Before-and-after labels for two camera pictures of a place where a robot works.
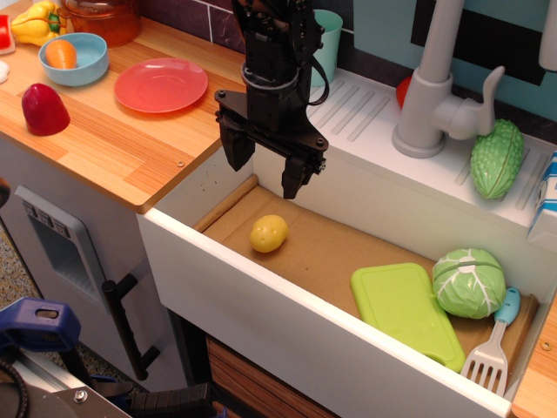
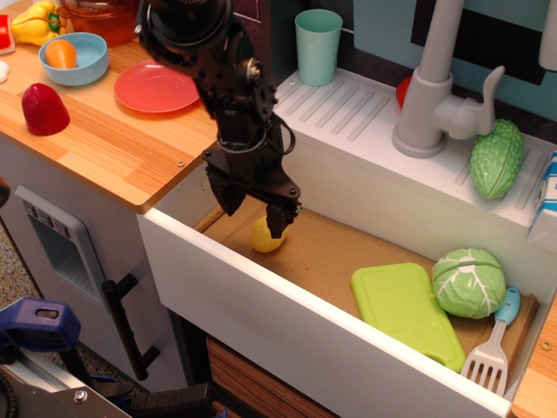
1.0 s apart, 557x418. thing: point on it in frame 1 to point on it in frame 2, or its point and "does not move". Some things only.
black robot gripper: (273, 111) to (251, 158)
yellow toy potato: (268, 233) does not move
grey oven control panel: (67, 244) does not move
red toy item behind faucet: (401, 91) does not move
